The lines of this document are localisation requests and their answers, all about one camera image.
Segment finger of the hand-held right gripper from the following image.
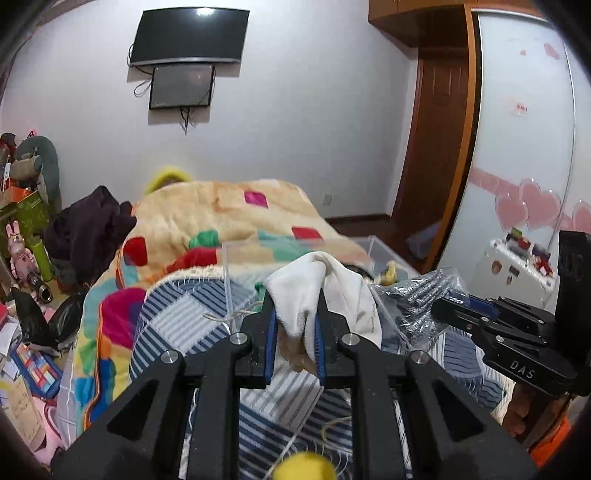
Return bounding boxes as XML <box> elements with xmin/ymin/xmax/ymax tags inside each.
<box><xmin>471</xmin><ymin>329</ymin><xmax>580</xmax><ymax>397</ymax></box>
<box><xmin>431</xmin><ymin>295</ymin><xmax>558</xmax><ymax>346</ymax></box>

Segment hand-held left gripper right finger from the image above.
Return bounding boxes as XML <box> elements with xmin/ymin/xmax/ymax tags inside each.
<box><xmin>316</xmin><ymin>288</ymin><xmax>541</xmax><ymax>480</ymax></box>

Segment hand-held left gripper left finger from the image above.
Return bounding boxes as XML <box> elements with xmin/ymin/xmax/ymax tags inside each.
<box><xmin>50</xmin><ymin>291</ymin><xmax>278</xmax><ymax>480</ymax></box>

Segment white towel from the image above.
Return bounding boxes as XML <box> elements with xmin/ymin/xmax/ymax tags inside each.
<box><xmin>267</xmin><ymin>251</ymin><xmax>383</xmax><ymax>352</ymax></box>

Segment person's right forearm orange sleeve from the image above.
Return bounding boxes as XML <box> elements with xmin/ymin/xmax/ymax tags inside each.
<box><xmin>529</xmin><ymin>404</ymin><xmax>586</xmax><ymax>469</ymax></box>

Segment person's right hand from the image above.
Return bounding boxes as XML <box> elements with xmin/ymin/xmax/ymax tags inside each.
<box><xmin>502</xmin><ymin>382</ymin><xmax>546</xmax><ymax>440</ymax></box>

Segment tan fuzzy cloth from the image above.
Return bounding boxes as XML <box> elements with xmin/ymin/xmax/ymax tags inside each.
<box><xmin>276</xmin><ymin>323</ymin><xmax>320</xmax><ymax>376</ymax></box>

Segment clear plastic bag silver contents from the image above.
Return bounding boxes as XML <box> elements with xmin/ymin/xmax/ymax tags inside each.
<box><xmin>369</xmin><ymin>270</ymin><xmax>468</xmax><ymax>352</ymax></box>

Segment blue striped quilt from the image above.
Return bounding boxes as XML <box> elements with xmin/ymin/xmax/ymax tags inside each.
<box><xmin>129</xmin><ymin>272</ymin><xmax>515</xmax><ymax>480</ymax></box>

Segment clear plastic storage box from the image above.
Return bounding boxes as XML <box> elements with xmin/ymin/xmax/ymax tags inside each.
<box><xmin>222</xmin><ymin>235</ymin><xmax>419</xmax><ymax>301</ymax></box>

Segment yellow fuzzy ball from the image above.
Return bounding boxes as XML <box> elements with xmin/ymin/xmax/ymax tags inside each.
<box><xmin>272</xmin><ymin>452</ymin><xmax>337</xmax><ymax>480</ymax></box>

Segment colourful patchwork fleece blanket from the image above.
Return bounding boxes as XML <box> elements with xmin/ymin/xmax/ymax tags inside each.
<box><xmin>74</xmin><ymin>178</ymin><xmax>370</xmax><ymax>437</ymax></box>

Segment white sliding door heart stickers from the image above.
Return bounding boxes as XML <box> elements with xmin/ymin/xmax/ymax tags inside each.
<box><xmin>436</xmin><ymin>11</ymin><xmax>591</xmax><ymax>305</ymax></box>

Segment wooden wardrobe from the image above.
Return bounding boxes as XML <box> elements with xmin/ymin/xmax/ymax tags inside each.
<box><xmin>368</xmin><ymin>0</ymin><xmax>481</xmax><ymax>273</ymax></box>

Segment yellow plush hat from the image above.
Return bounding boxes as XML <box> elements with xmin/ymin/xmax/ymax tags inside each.
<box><xmin>145</xmin><ymin>166</ymin><xmax>191</xmax><ymax>195</ymax></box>

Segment dark purple clothes pile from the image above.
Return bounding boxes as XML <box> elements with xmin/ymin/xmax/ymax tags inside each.
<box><xmin>44</xmin><ymin>185</ymin><xmax>138</xmax><ymax>284</ymax></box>

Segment black plastic bag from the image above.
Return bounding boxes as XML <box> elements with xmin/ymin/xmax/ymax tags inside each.
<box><xmin>8</xmin><ymin>287</ymin><xmax>88</xmax><ymax>352</ymax></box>

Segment colourful blocks box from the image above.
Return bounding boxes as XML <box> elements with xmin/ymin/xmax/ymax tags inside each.
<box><xmin>10</xmin><ymin>342</ymin><xmax>62</xmax><ymax>398</ymax></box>

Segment black cylindrical flashlight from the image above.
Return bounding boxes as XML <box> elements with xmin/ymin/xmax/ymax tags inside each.
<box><xmin>25</xmin><ymin>272</ymin><xmax>52</xmax><ymax>304</ymax></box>

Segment green bottle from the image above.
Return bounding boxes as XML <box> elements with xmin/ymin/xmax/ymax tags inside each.
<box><xmin>30</xmin><ymin>234</ymin><xmax>54</xmax><ymax>282</ymax></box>

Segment brown cardboard sheet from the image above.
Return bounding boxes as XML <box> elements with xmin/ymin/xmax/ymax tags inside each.
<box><xmin>0</xmin><ymin>377</ymin><xmax>46</xmax><ymax>449</ymax></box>

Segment pink rabbit toy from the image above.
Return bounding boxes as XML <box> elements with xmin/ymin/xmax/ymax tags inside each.
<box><xmin>6</xmin><ymin>220</ymin><xmax>37</xmax><ymax>282</ymax></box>

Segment green cardboard box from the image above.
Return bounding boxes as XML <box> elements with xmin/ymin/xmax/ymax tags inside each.
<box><xmin>0</xmin><ymin>188</ymin><xmax>51</xmax><ymax>237</ymax></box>

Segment grey plush toy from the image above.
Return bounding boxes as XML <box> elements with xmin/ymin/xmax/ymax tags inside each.
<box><xmin>13</xmin><ymin>135</ymin><xmax>63</xmax><ymax>210</ymax></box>

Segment small black wall monitor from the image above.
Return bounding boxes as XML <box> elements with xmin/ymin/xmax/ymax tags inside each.
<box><xmin>148</xmin><ymin>64</ymin><xmax>216</xmax><ymax>110</ymax></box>

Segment black wall television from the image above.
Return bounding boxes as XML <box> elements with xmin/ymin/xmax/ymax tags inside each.
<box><xmin>128</xmin><ymin>8</ymin><xmax>250</xmax><ymax>68</ymax></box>

